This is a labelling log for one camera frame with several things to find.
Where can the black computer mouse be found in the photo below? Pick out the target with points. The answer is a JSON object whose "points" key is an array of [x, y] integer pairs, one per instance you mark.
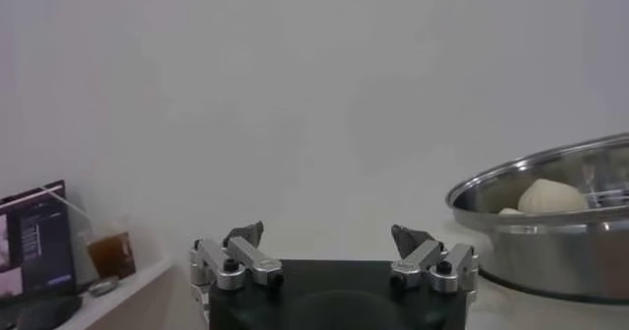
{"points": [[49, 312]]}

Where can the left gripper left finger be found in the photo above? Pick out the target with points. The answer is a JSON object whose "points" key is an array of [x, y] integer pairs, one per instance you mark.
{"points": [[255, 263]]}

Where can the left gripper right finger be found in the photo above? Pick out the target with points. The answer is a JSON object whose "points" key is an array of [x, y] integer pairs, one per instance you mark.
{"points": [[417, 263]]}

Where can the plastic cup of iced coffee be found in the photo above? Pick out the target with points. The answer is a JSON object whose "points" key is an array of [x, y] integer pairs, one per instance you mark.
{"points": [[112, 256]]}

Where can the clear drinking straw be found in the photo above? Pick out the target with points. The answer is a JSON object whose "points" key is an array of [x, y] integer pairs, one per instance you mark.
{"points": [[69, 205]]}

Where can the white steamed baozi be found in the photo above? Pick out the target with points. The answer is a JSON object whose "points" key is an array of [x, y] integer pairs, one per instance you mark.
{"points": [[553, 198], [511, 211]]}

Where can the stainless steel steamer basket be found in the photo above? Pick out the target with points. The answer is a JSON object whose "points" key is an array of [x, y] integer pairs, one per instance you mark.
{"points": [[540, 253]]}

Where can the white side table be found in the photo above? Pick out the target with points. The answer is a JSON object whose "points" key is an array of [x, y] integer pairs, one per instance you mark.
{"points": [[137, 302]]}

